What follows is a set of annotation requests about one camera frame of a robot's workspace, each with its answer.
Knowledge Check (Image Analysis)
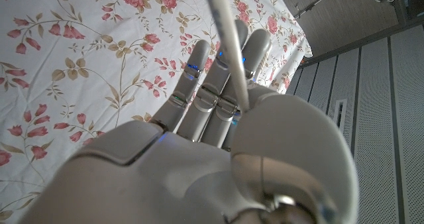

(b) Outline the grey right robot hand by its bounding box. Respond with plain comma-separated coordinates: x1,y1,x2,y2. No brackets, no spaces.
19,18,360,224

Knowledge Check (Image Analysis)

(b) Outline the white Ethernet cable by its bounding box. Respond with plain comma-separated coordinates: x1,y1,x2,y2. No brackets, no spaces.
201,0,251,114

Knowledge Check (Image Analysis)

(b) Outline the floral backdrop cloth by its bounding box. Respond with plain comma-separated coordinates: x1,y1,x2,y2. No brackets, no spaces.
0,0,314,224

